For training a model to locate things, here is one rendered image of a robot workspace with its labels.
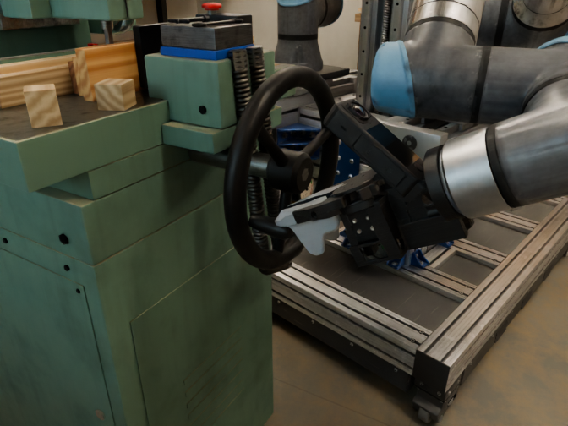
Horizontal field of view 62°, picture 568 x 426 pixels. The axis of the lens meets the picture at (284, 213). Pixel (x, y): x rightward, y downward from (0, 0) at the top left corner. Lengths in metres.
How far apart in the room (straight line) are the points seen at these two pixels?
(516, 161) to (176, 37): 0.47
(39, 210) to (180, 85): 0.26
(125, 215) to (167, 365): 0.31
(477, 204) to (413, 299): 1.05
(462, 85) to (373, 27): 0.89
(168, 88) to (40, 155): 0.21
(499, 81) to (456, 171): 0.11
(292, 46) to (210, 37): 0.75
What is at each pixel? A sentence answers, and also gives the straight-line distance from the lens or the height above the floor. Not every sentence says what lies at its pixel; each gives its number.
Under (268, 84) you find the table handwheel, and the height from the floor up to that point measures 0.94.
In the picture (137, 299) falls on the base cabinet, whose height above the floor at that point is 0.62.
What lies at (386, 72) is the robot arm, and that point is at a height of 0.97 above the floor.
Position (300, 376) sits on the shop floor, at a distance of 1.48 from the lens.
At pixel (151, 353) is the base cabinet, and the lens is 0.84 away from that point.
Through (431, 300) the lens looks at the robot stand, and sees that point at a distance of 1.48.
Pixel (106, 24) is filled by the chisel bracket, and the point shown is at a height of 0.99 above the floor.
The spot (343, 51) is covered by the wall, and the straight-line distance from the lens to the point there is 4.17.
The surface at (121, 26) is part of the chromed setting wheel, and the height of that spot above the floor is 0.98.
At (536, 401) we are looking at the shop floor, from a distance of 1.59.
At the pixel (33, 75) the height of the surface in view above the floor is 0.94.
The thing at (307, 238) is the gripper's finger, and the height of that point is 0.80.
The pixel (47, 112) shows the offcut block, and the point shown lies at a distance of 0.63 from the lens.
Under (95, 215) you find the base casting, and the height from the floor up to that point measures 0.78.
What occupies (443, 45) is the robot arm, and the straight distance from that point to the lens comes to 0.52.
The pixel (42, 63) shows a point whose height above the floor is 0.95.
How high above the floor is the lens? 1.06
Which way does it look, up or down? 26 degrees down
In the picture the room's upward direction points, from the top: straight up
